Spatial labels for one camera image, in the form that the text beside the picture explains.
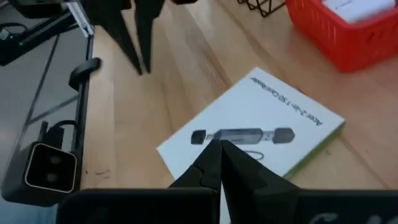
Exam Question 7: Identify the black table-level camera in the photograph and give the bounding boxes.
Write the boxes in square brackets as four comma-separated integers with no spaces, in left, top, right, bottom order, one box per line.
[1,141,78,208]

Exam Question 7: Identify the white aluminium bar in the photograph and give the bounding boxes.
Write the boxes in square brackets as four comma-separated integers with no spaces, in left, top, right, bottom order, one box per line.
[66,0,95,37]

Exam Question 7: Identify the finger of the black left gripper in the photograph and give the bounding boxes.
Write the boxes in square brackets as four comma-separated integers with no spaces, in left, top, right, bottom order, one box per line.
[135,0,165,73]
[82,0,144,75]

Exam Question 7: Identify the black aluminium table frame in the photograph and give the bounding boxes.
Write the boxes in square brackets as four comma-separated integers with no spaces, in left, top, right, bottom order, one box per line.
[18,9,95,191]

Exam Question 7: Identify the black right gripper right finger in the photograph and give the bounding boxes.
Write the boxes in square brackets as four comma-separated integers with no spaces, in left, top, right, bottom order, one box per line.
[220,140,300,224]

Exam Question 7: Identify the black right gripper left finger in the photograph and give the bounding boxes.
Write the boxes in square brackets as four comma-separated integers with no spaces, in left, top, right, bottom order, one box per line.
[169,139,223,191]

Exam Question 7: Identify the white green card reader box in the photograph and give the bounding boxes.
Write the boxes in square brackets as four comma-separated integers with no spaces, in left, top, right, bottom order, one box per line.
[156,66,346,224]

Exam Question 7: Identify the black camera cable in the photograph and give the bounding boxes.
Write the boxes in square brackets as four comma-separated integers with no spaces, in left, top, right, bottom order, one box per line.
[39,119,78,147]

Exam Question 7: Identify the black wire basket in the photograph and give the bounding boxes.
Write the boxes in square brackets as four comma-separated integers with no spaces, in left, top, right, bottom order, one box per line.
[236,0,286,18]

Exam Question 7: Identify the small white box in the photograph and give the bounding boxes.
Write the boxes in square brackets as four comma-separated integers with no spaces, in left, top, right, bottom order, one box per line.
[321,0,396,25]

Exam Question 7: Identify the red plastic basket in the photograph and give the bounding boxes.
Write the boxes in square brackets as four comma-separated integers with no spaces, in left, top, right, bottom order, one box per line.
[285,0,398,74]

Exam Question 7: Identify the black table clip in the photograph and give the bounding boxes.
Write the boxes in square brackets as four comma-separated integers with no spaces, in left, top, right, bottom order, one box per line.
[68,57,103,91]

